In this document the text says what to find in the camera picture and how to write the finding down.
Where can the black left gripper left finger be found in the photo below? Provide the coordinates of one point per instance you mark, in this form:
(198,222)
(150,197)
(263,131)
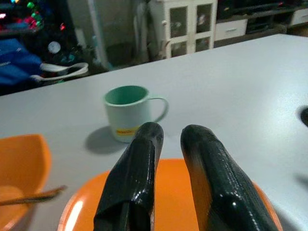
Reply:
(132,180)

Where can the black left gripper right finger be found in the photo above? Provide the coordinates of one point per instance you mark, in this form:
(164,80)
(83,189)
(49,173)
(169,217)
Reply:
(216,180)

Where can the orange plastic plate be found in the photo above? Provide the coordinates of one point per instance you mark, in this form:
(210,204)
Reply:
(173,192)

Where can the pale green plastic mug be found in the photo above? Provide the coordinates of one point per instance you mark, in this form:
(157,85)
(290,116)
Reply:
(122,115)

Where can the silver metal spoon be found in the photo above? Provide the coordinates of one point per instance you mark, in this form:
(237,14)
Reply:
(36,197)

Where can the orange square plastic bowl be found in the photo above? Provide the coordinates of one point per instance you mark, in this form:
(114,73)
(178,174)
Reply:
(24,156)

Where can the white drawer unit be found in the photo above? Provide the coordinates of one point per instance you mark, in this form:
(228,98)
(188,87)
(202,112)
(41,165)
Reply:
(300,16)
(231,30)

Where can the white round ornament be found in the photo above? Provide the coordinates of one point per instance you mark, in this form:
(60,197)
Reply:
(54,47)

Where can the white glass door cabinet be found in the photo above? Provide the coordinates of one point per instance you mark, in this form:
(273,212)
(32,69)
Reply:
(191,24)

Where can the blue fabric bag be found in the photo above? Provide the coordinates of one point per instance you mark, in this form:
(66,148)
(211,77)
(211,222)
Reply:
(14,62)

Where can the Christmas tree with coloured baubles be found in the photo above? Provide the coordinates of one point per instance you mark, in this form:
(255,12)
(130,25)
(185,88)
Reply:
(14,26)

